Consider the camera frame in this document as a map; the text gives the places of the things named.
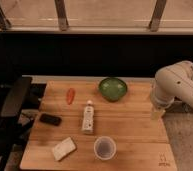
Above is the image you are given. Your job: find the white sponge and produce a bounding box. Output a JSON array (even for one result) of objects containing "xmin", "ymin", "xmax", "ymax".
[{"xmin": 52, "ymin": 137, "xmax": 76, "ymax": 161}]

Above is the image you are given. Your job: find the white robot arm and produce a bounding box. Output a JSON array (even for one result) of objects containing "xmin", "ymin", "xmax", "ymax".
[{"xmin": 150, "ymin": 61, "xmax": 193, "ymax": 120}]

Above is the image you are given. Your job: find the green ceramic bowl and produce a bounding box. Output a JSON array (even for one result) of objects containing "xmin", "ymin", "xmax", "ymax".
[{"xmin": 98, "ymin": 77, "xmax": 128, "ymax": 102}]

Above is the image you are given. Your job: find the white tube bottle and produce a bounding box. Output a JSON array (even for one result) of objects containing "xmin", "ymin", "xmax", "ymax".
[{"xmin": 82, "ymin": 100, "xmax": 94, "ymax": 134}]

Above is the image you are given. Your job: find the wooden cutting board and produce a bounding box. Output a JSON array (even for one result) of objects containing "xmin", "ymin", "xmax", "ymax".
[{"xmin": 20, "ymin": 81, "xmax": 177, "ymax": 171}]

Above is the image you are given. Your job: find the orange carrot toy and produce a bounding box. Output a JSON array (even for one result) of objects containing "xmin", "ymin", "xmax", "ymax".
[{"xmin": 66, "ymin": 88, "xmax": 75, "ymax": 105}]

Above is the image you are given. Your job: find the black office chair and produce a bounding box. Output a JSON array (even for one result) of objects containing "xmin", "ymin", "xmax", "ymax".
[{"xmin": 0, "ymin": 77, "xmax": 34, "ymax": 171}]

